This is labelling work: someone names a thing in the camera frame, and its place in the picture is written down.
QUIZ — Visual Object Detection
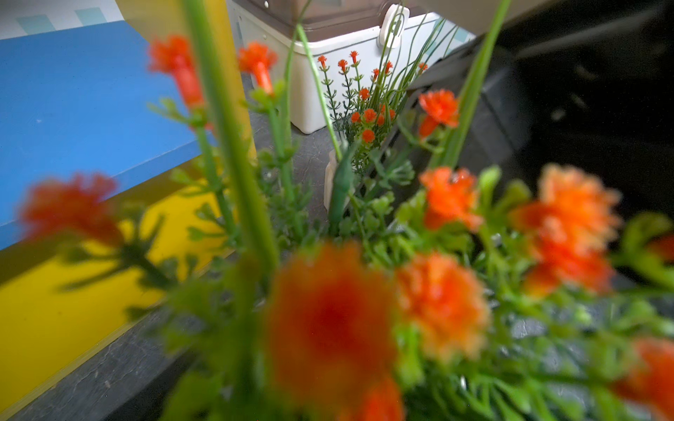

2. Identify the red flower pot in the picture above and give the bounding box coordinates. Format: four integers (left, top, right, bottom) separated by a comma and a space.
15, 0, 674, 421
294, 9, 449, 212

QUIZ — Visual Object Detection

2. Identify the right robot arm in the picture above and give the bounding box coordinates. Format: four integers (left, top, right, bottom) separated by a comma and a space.
453, 1, 673, 217

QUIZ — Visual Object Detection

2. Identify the yellow rack with coloured shelves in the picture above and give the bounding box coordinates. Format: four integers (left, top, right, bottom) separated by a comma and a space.
1, 1, 242, 420

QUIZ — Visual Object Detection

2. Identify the brown lidded storage box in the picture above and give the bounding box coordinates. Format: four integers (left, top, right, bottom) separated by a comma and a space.
227, 1, 475, 134

